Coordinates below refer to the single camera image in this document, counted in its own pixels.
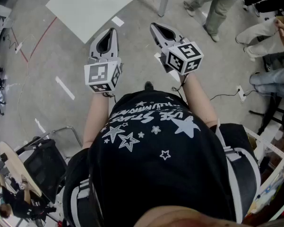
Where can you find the white perforated shelf frame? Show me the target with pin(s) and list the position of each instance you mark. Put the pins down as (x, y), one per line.
(269, 146)

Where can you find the person's black shoe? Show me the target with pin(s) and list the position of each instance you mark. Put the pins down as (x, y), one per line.
(148, 85)

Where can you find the person's left forearm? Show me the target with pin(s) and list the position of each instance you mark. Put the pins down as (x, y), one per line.
(95, 119)

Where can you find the person's right forearm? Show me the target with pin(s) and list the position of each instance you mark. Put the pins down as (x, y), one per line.
(199, 100)

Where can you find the white floor power strip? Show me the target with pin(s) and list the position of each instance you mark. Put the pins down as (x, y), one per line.
(18, 47)
(241, 93)

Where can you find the round wooden table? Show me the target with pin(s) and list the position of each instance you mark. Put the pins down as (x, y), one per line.
(16, 167)

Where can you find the person's black star-print shirt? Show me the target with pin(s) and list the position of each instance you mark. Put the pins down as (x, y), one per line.
(156, 162)

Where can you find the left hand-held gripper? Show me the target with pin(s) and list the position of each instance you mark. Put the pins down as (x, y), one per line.
(97, 73)

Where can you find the black mesh chair chrome frame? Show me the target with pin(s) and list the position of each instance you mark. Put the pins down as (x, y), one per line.
(45, 167)

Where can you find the black stool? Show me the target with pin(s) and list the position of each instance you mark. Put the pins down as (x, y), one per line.
(269, 110)

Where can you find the colourful printed papers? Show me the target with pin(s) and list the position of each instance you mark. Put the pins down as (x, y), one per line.
(271, 188)

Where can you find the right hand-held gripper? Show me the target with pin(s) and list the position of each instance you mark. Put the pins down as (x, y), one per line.
(186, 55)

